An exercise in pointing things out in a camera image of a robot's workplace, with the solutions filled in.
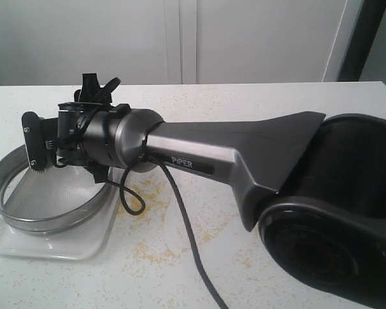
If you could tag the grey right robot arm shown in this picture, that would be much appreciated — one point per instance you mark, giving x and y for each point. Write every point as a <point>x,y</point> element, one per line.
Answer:
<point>314,187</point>

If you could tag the white cabinet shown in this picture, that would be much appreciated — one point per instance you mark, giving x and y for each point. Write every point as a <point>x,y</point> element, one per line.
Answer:
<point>174,42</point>

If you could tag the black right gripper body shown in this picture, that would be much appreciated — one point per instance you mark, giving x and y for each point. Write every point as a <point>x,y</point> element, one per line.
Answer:
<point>74,119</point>

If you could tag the white square tray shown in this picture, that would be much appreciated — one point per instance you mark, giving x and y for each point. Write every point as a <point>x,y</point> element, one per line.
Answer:
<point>78,243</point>

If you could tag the round steel mesh sieve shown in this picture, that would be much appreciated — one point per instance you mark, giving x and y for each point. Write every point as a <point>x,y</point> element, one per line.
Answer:
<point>49,202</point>

